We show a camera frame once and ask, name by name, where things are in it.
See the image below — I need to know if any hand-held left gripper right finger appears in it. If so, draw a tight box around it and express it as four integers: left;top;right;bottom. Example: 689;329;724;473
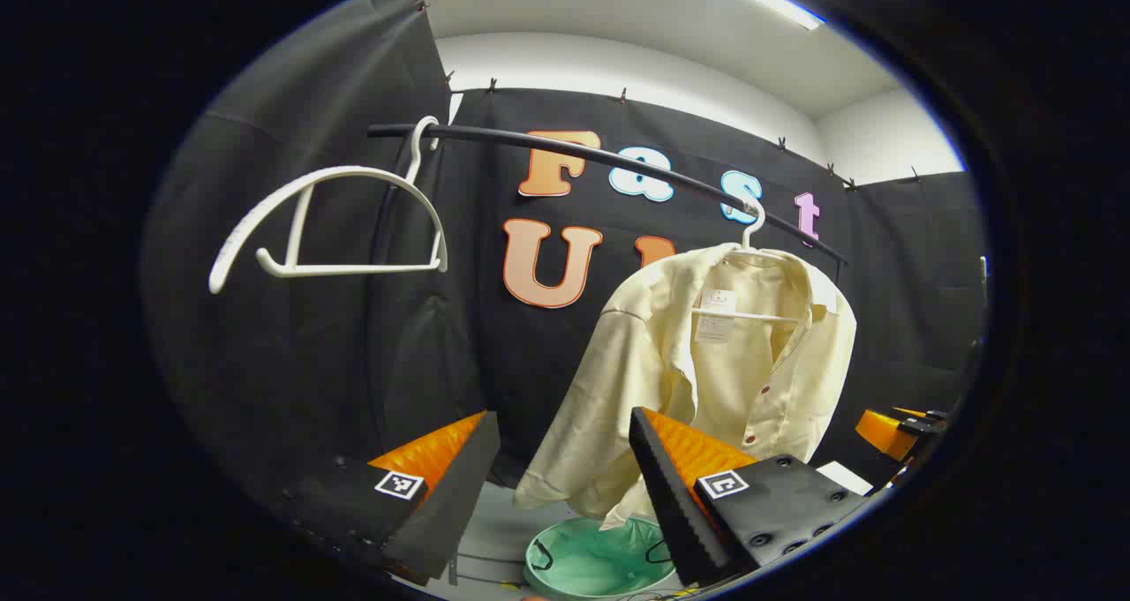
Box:
629;407;870;587

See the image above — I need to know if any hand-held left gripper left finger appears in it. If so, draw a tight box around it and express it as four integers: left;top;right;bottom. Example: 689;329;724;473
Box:
282;409;501;587

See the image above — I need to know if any cream button shirt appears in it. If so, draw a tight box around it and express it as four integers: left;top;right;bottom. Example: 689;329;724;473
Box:
514;243;858;531

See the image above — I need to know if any white hanger with crossbar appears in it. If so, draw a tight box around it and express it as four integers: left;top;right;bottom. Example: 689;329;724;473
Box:
691;195;804;325

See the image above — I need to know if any empty white plastic hanger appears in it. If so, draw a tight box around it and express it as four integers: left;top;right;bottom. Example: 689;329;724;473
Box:
208;116;449;295

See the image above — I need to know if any white paper garment tag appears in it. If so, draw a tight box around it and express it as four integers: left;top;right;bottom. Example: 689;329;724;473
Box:
694;289;737;344

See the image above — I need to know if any black floor cable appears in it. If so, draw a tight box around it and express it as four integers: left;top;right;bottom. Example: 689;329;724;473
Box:
455;551;529;589

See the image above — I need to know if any black clothes rail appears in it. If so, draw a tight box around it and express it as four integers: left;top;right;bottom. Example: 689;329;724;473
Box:
365;123;850;268

